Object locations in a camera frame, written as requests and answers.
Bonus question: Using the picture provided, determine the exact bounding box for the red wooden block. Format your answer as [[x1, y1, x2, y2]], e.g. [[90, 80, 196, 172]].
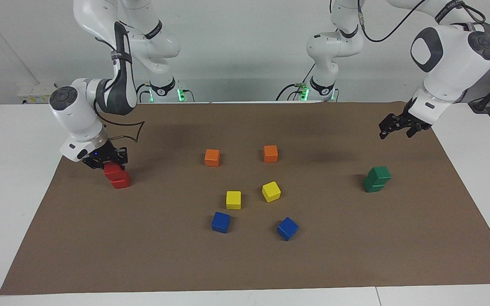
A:
[[111, 172, 131, 189], [103, 163, 125, 179]]

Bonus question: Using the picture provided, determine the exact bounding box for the green wooden block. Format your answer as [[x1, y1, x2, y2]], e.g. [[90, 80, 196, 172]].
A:
[[368, 166, 391, 185], [363, 176, 385, 193]]

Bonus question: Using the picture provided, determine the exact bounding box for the white electrical box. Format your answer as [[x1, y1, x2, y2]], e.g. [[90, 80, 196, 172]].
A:
[[17, 83, 60, 105]]

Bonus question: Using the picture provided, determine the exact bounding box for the blue wooden block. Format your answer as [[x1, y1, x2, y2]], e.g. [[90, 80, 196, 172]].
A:
[[211, 212, 231, 234], [276, 217, 299, 241]]

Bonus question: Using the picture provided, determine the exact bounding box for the yellow wooden block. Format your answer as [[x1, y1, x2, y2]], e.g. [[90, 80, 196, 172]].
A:
[[262, 181, 282, 203], [226, 191, 242, 210]]

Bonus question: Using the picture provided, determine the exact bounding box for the brown table mat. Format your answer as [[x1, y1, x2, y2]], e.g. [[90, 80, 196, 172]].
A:
[[0, 101, 490, 296]]

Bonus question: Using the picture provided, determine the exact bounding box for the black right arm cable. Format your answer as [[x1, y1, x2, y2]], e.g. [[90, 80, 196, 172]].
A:
[[94, 36, 145, 143]]

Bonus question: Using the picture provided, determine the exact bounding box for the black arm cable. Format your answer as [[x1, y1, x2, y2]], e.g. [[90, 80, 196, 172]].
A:
[[94, 36, 145, 143], [356, 0, 488, 43]]

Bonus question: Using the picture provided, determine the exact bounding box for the black right base cable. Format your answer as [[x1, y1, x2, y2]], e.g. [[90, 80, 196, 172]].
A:
[[134, 82, 150, 103]]

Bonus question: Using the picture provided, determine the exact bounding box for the black base cable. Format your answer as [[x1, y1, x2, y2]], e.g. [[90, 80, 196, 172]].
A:
[[134, 82, 150, 103], [276, 64, 316, 101]]

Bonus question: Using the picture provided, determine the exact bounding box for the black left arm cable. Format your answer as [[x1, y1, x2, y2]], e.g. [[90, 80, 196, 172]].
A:
[[356, 0, 488, 43]]

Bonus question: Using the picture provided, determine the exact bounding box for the black left base cable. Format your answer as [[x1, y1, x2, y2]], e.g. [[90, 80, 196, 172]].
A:
[[276, 64, 316, 101]]

